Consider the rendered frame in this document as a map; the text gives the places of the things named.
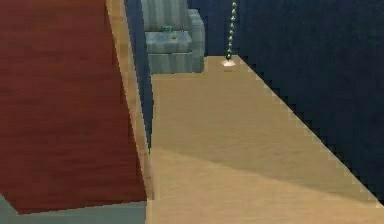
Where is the grey-blue striped sofa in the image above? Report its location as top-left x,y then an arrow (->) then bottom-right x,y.
139,0 -> 206,75

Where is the beaded floor lamp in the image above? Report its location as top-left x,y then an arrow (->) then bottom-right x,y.
220,1 -> 238,69

